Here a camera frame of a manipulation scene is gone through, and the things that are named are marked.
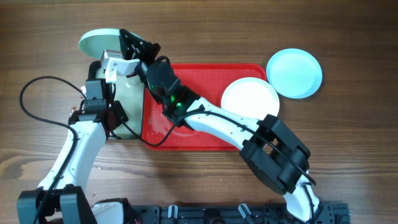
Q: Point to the red plastic tray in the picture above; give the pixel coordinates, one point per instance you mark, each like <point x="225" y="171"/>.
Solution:
<point x="209" y="80"/>

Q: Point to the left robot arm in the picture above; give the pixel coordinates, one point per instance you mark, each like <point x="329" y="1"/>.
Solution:
<point x="63" y="189"/>

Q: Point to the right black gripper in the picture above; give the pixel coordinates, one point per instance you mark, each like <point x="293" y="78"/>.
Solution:
<point x="139" y="48"/>

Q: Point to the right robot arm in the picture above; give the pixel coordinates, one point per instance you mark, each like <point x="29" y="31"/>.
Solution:
<point x="276" y="156"/>

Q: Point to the black water tray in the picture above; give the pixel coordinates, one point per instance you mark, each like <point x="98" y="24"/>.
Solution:
<point x="130" y="93"/>

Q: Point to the white plate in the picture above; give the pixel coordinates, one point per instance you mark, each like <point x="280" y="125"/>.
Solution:
<point x="251" y="97"/>

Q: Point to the light blue plate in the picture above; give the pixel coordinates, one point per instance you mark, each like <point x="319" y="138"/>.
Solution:
<point x="294" y="73"/>
<point x="94" y="42"/>

